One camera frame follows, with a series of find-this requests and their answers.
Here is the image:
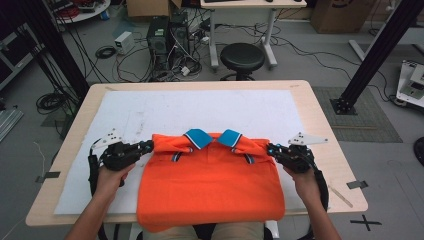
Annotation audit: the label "black metal pillar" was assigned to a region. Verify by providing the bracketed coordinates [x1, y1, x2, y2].
[18, 0, 91, 101]
[329, 0, 424, 116]

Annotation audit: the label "black round object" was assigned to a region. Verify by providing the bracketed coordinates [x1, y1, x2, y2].
[412, 136, 424, 168]

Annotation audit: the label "round white table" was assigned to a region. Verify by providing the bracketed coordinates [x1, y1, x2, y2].
[49, 0, 112, 25]

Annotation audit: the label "orange polo shirt blue collar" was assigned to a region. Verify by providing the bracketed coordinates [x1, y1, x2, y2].
[136, 128, 287, 233]

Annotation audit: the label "grey tape piece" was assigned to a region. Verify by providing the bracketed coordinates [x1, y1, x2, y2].
[35, 171, 62, 184]
[346, 179, 370, 190]

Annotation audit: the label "open cardboard box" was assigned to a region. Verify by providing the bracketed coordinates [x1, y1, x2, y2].
[125, 0, 183, 18]

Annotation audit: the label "black computer tower green label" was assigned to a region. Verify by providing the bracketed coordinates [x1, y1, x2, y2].
[146, 16, 170, 72]

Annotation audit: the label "long black floor cable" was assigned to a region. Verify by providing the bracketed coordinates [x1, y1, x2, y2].
[273, 31, 398, 103]

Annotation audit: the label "large coiled black cable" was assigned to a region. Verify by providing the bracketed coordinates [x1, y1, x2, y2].
[35, 91, 70, 115]

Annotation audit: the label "person's right hand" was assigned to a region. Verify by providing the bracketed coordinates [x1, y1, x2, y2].
[283, 167, 320, 205]

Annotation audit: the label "black chair seat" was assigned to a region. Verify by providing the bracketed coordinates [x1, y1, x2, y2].
[193, 223, 216, 240]

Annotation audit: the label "white foam mat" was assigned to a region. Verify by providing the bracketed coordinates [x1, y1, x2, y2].
[54, 89, 313, 216]

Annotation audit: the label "white machine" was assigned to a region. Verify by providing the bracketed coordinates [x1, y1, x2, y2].
[395, 59, 424, 110]

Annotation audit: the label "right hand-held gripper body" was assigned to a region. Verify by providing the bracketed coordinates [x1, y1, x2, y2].
[278, 131, 329, 174]

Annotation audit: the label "person's left hand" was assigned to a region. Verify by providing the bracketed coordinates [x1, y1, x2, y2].
[94, 163, 136, 198]

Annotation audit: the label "cardboard box with black logo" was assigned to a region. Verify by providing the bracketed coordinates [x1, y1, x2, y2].
[309, 0, 377, 35]

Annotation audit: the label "grey floor mat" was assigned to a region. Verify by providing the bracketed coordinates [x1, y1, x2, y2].
[312, 86, 403, 144]

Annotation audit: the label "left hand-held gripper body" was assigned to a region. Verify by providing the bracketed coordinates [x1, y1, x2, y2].
[91, 128, 144, 172]

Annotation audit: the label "aluminium rail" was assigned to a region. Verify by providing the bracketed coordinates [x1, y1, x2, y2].
[0, 107, 25, 143]

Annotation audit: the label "white table leg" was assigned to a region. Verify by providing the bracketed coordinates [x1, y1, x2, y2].
[264, 219, 281, 240]
[128, 222, 144, 240]

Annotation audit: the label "grey metal rack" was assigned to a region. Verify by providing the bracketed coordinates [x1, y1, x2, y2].
[0, 31, 45, 92]

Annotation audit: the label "black sleeved cable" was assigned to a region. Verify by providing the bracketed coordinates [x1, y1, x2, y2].
[87, 146, 101, 198]
[306, 166, 331, 240]

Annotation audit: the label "white side desk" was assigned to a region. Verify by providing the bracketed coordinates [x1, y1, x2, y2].
[348, 26, 424, 63]

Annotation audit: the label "red cable bundle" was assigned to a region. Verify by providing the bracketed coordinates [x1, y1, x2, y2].
[55, 5, 82, 20]

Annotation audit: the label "person's legs in beige trousers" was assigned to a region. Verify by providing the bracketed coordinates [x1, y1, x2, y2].
[156, 221, 267, 240]

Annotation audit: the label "black round stool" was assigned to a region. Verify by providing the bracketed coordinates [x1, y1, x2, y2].
[219, 42, 266, 82]

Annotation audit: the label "small coiled black cable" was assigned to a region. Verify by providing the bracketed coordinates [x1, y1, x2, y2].
[94, 45, 118, 61]

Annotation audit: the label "light wooden table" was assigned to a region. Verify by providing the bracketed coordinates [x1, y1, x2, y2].
[25, 79, 369, 228]

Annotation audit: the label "white box device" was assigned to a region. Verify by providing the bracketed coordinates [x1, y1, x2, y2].
[114, 30, 136, 56]

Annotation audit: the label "tangle of floor cables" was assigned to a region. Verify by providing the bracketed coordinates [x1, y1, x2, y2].
[114, 19, 214, 83]

